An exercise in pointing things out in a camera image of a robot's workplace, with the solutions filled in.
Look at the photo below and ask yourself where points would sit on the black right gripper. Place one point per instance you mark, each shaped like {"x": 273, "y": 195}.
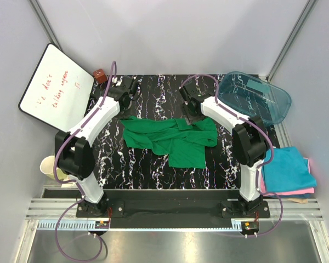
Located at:
{"x": 189, "y": 118}

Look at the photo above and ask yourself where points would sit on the green t-shirt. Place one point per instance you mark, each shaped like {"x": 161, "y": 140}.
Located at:
{"x": 183, "y": 143}

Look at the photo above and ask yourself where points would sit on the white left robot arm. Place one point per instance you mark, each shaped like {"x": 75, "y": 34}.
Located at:
{"x": 73, "y": 148}

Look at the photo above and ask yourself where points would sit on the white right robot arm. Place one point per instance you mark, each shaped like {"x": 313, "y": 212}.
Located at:
{"x": 249, "y": 141}

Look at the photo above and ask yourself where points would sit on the small red-brown box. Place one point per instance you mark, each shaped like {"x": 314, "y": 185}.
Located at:
{"x": 100, "y": 76}

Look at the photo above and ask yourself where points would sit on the clear blue plastic bin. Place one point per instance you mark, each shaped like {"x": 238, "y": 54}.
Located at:
{"x": 252, "y": 96}

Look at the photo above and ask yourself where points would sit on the white whiteboard with red writing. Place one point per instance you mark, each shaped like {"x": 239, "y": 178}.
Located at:
{"x": 58, "y": 91}

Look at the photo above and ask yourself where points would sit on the yellow-green mug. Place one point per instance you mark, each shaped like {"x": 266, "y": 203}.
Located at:
{"x": 47, "y": 168}

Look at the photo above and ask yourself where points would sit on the spiral bound manual booklet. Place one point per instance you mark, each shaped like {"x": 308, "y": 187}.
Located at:
{"x": 52, "y": 184}

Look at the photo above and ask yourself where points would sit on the folded blue t-shirt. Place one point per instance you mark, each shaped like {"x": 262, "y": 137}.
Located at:
{"x": 287, "y": 172}

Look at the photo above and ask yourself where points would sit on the folded pink t-shirt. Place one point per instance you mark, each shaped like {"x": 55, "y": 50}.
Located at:
{"x": 290, "y": 193}

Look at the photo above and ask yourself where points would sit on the folded tan t-shirt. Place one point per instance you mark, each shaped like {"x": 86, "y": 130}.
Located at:
{"x": 298, "y": 200}

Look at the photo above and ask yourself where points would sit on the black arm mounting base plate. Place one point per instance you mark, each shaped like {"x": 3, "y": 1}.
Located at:
{"x": 175, "y": 222}

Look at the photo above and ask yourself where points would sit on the aluminium frame rail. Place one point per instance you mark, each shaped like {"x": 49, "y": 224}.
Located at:
{"x": 51, "y": 208}

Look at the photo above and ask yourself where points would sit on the white slotted cable duct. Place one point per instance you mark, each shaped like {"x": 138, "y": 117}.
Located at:
{"x": 74, "y": 225}

